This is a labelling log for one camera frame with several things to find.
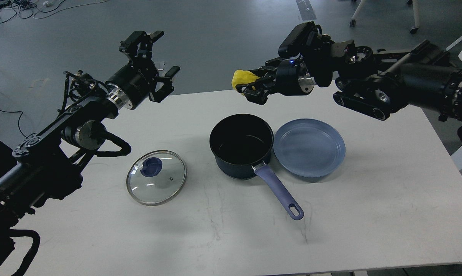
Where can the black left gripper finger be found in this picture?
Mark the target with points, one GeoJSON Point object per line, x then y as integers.
{"type": "Point", "coordinates": [138, 49]}
{"type": "Point", "coordinates": [163, 85]}

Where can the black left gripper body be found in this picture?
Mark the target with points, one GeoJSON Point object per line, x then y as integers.
{"type": "Point", "coordinates": [137, 83]}

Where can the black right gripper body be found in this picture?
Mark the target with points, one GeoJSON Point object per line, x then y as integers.
{"type": "Point", "coordinates": [293, 79]}

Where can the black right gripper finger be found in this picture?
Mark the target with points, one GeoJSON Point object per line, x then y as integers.
{"type": "Point", "coordinates": [264, 71]}
{"type": "Point", "coordinates": [258, 92]}

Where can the yellow potato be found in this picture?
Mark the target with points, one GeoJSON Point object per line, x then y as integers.
{"type": "Point", "coordinates": [242, 77]}

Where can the glass lid with blue knob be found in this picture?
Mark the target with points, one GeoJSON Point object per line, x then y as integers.
{"type": "Point", "coordinates": [156, 178]}

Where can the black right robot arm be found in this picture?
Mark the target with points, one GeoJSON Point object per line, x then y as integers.
{"type": "Point", "coordinates": [374, 83]}

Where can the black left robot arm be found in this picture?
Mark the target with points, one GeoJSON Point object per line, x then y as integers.
{"type": "Point", "coordinates": [49, 164]}

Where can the blue round plate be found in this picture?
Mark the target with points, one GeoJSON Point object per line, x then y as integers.
{"type": "Point", "coordinates": [309, 148]}

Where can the white chair legs with casters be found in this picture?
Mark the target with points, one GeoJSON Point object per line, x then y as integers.
{"type": "Point", "coordinates": [412, 4]}

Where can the dark blue saucepan purple handle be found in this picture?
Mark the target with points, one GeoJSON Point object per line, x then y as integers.
{"type": "Point", "coordinates": [242, 145]}

